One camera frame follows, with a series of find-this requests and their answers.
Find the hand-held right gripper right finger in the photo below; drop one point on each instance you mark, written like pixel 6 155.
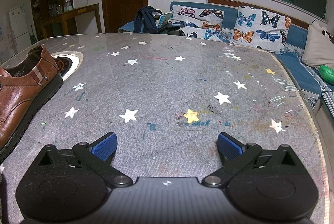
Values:
pixel 229 147

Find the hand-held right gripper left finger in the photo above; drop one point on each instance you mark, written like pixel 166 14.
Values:
pixel 104 147

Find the brown leather shoe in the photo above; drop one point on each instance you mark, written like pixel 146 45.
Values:
pixel 23 88

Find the grey star-print tablecloth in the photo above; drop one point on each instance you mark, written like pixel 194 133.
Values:
pixel 161 88

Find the round black induction cooker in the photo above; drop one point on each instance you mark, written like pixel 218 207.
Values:
pixel 74 62

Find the green ball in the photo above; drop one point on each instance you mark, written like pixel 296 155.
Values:
pixel 327 74

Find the butterfly print cushion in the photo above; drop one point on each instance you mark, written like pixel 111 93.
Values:
pixel 261 28
pixel 198 20

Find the beige pillow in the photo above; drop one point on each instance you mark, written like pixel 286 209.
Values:
pixel 315 49

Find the green broom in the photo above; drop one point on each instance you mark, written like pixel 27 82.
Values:
pixel 33 37

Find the blue sofa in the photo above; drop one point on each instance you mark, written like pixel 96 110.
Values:
pixel 296 33

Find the dark blue backpack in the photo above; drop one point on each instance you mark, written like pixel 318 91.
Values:
pixel 148 20

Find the wooden side table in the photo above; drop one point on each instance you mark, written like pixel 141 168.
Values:
pixel 78 10

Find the stack of books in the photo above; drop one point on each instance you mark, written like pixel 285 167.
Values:
pixel 165 19

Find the small glass jar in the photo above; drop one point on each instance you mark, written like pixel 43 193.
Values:
pixel 59 9

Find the large glass jar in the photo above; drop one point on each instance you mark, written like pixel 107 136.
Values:
pixel 67 5

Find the pink hanging cloth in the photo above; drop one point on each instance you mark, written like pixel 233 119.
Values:
pixel 10 32

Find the white refrigerator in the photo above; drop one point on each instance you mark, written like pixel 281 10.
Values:
pixel 18 23

